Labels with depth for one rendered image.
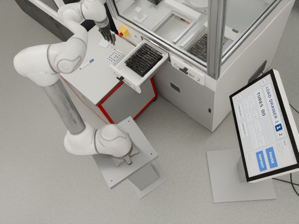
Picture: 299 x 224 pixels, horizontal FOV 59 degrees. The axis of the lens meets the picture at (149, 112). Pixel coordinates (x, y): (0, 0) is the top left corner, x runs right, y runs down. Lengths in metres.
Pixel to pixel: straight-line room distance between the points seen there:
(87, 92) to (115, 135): 0.67
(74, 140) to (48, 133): 1.47
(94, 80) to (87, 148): 0.70
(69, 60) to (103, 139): 0.55
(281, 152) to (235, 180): 1.11
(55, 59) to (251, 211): 1.92
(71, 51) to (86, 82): 0.96
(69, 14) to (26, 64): 0.52
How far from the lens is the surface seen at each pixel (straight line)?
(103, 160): 1.80
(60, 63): 1.20
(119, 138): 1.55
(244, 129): 1.54
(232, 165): 2.47
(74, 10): 1.73
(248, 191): 2.44
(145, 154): 1.74
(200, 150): 2.54
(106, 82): 2.10
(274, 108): 1.44
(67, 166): 2.82
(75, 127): 1.55
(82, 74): 2.23
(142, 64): 1.94
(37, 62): 1.28
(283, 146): 1.38
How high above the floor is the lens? 2.41
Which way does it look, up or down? 61 degrees down
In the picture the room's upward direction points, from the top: 22 degrees counter-clockwise
